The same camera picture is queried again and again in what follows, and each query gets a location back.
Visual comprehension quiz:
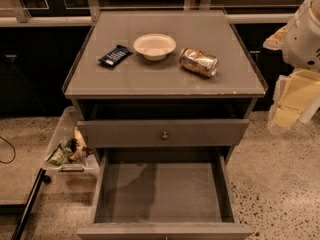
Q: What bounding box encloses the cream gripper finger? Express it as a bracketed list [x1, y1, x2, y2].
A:
[267, 68, 320, 134]
[263, 27, 285, 50]

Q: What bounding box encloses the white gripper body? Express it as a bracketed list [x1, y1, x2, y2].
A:
[282, 0, 320, 70]

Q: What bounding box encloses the orange soda can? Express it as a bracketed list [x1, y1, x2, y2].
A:
[179, 48, 219, 78]

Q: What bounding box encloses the brass drawer knob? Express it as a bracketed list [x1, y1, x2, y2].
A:
[161, 132, 169, 141]

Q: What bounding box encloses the grey drawer cabinet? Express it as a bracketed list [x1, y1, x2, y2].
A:
[64, 11, 266, 156]

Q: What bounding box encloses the open grey middle drawer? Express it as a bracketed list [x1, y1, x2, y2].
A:
[77, 149, 253, 240]

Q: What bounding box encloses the grey top drawer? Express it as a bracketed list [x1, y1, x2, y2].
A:
[77, 119, 249, 148]

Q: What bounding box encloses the white paper bowl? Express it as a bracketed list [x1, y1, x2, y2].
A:
[133, 34, 176, 61]

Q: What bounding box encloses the dark blue snack bar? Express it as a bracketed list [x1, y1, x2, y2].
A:
[99, 45, 132, 67]

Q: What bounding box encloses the clear plastic storage bin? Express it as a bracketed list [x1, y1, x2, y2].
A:
[43, 106, 99, 176]

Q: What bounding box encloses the green snack bag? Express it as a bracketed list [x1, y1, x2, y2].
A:
[47, 144, 72, 166]

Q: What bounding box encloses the white railing frame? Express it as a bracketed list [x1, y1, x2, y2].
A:
[0, 0, 303, 25]

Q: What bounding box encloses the black metal floor rail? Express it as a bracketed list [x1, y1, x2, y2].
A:
[11, 168, 48, 240]

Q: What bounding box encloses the black cable on floor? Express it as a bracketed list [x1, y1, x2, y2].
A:
[0, 136, 17, 165]

